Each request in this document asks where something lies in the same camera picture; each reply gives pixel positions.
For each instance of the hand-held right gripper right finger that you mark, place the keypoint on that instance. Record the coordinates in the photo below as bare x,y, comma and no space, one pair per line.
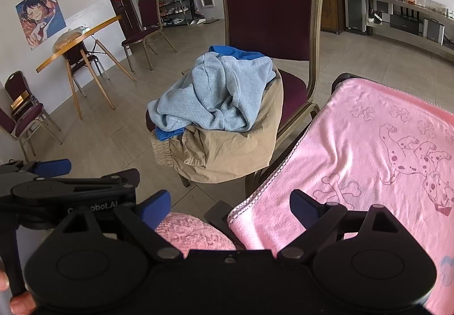
302,207

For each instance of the pink fleece clothing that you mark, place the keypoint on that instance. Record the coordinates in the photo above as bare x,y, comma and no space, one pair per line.
191,230

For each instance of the clear plastic bag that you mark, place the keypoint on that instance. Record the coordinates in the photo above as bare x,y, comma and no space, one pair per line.
67,38

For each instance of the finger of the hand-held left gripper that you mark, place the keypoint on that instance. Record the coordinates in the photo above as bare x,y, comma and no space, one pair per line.
53,167
120,180

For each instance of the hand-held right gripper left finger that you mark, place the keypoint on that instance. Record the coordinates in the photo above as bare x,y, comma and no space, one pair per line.
156,208

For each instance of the round wooden table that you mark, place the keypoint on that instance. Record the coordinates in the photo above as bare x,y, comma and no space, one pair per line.
71,47

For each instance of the wooden cabinet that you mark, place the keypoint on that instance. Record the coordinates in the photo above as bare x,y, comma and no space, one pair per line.
333,6

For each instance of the person's left hand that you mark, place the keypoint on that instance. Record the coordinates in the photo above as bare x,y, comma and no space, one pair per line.
22,303

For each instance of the grey tv stand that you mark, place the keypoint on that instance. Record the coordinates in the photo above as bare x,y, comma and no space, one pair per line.
408,5

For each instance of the wall poster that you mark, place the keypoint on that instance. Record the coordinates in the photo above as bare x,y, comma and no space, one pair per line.
39,17

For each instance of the small silver speaker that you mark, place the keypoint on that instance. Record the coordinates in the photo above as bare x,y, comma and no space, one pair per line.
435,30

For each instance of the black router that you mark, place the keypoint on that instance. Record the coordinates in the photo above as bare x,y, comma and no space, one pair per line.
404,22

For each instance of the pink printed blanket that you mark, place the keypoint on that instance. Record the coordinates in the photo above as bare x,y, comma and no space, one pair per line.
354,159

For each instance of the two-tone blue knit sweater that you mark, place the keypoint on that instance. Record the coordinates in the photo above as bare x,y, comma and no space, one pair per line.
212,95

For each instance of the khaki pants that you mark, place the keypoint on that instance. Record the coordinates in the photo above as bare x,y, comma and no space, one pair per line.
230,155

